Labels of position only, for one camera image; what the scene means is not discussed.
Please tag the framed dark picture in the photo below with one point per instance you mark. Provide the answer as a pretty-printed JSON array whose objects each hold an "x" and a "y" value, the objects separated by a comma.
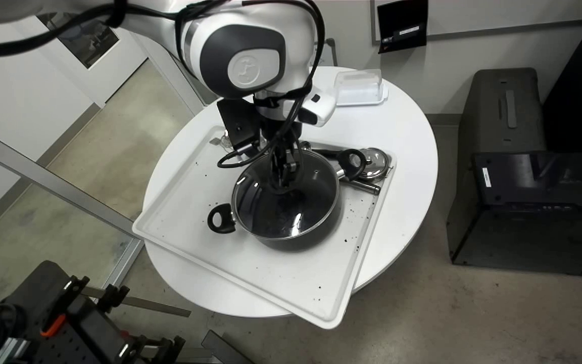
[{"x": 92, "y": 41}]

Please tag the black wall panel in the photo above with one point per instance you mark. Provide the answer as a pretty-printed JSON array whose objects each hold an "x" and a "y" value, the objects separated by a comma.
[{"x": 404, "y": 25}]

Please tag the grey aluminium frame beam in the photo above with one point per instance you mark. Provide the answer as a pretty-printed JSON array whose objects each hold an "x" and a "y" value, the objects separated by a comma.
[{"x": 50, "y": 179}]

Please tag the black tool cart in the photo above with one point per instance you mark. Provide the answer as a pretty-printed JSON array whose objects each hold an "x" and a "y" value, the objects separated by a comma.
[{"x": 56, "y": 324}]

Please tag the black cabinet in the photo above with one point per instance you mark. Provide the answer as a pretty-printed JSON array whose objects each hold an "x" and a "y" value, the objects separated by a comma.
[{"x": 526, "y": 189}]

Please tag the large dark equipment panel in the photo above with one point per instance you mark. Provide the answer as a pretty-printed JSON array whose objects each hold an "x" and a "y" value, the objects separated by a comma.
[{"x": 581, "y": 80}]

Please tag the clear plastic container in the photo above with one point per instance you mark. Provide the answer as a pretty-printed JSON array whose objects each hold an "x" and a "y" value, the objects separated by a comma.
[{"x": 361, "y": 86}]

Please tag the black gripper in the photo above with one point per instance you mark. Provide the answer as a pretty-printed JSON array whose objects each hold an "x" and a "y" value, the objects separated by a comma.
[{"x": 282, "y": 124}]

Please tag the black nonstick pot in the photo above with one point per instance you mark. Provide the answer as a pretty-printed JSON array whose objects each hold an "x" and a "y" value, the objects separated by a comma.
[{"x": 222, "y": 219}]

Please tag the white plastic tray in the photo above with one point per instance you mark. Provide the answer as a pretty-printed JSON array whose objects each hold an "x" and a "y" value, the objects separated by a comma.
[{"x": 284, "y": 275}]

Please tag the glass lid with black knob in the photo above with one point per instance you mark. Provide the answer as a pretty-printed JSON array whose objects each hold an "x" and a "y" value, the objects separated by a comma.
[{"x": 308, "y": 203}]

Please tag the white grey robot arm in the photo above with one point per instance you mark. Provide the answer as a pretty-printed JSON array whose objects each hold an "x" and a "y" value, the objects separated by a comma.
[{"x": 237, "y": 53}]

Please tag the small steel lid black knob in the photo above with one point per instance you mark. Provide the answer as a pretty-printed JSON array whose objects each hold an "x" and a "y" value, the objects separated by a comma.
[{"x": 377, "y": 162}]

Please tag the steel spoon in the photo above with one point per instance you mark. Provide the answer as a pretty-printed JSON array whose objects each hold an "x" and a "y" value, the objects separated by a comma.
[{"x": 219, "y": 139}]

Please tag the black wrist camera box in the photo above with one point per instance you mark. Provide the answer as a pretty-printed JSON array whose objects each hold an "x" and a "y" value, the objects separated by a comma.
[{"x": 240, "y": 124}]

